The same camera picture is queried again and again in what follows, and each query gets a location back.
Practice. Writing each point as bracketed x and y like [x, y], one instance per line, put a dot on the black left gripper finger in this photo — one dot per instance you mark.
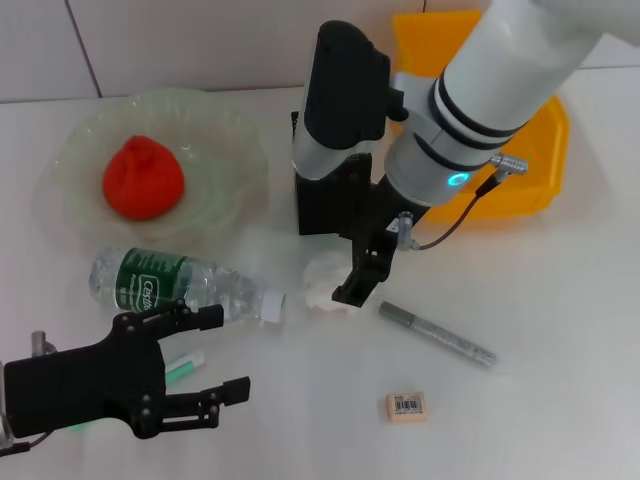
[225, 395]
[200, 317]

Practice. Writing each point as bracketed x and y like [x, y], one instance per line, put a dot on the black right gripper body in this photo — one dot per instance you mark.
[385, 220]

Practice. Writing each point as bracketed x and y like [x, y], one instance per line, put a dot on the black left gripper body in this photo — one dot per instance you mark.
[75, 390]

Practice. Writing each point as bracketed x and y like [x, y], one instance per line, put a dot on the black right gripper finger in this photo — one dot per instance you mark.
[365, 285]

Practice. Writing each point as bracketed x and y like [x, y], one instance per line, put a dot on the white paper ball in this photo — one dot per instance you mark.
[317, 280]

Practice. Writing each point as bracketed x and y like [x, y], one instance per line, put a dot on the green pen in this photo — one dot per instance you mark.
[182, 367]

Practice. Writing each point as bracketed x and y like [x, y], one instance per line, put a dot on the clear green-label water bottle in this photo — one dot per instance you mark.
[150, 280]

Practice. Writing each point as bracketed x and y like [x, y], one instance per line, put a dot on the orange fruit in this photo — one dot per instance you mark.
[142, 180]

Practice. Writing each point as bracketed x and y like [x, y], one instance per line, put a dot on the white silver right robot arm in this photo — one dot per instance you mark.
[500, 80]

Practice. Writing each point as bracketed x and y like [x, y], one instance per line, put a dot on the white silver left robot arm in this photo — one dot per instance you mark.
[4, 425]

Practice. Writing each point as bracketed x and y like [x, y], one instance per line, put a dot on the black mesh pen holder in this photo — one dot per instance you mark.
[320, 210]

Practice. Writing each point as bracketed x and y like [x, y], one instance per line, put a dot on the grey marker pen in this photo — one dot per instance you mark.
[440, 335]

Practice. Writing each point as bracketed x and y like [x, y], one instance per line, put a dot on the beige eraser with barcode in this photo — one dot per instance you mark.
[407, 407]

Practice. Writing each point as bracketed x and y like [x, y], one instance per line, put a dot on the green glass fruit plate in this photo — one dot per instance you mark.
[220, 150]

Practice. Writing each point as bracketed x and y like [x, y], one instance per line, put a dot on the yellow plastic bin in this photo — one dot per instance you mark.
[540, 170]

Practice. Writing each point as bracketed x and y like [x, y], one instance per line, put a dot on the right wrist camera housing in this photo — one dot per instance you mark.
[345, 90]

